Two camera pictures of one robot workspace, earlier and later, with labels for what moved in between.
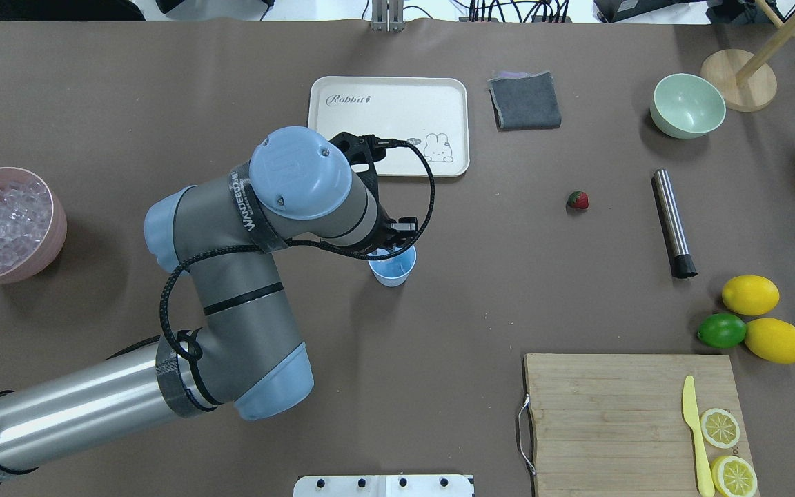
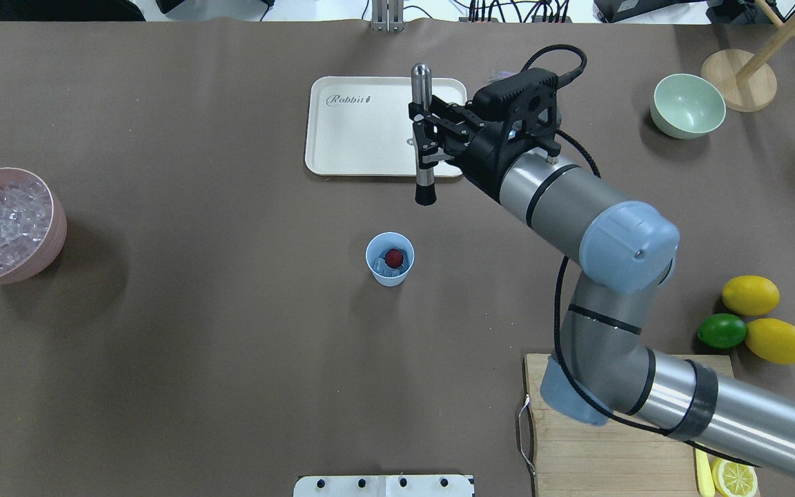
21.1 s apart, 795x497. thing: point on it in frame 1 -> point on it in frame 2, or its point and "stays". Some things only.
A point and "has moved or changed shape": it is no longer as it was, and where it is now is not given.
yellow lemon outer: [776, 341] stays
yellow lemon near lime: [750, 295] stays
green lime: [722, 330] stays
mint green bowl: [687, 105] stays
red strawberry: [579, 199] has moved or changed shape
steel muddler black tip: [682, 264] -> [421, 94]
